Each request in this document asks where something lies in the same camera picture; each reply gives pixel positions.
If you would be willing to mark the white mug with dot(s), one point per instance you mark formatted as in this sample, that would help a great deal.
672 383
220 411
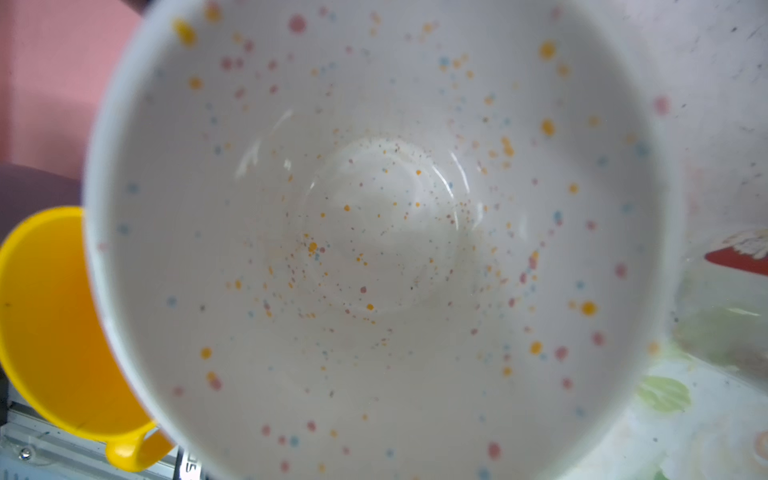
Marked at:
383 239

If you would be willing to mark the yellow mug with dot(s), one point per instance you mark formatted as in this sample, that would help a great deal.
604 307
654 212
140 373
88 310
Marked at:
53 349

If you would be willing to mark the clear glass cup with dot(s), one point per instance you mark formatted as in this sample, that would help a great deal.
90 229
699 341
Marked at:
721 303

